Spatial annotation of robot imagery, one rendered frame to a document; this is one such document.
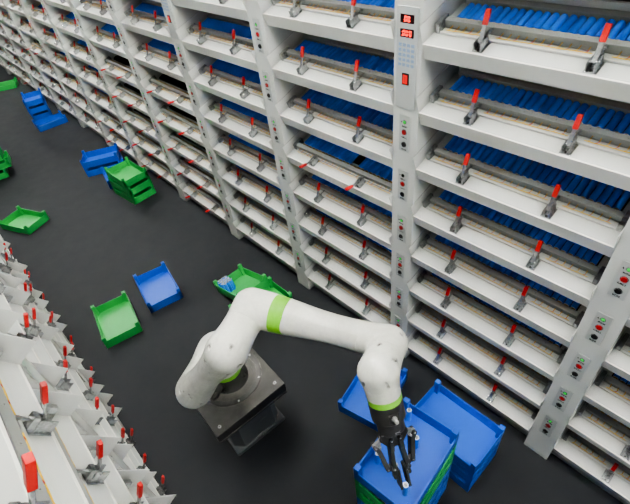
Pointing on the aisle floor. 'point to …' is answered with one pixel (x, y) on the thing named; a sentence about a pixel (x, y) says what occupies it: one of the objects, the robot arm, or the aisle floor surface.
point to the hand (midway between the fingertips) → (402, 474)
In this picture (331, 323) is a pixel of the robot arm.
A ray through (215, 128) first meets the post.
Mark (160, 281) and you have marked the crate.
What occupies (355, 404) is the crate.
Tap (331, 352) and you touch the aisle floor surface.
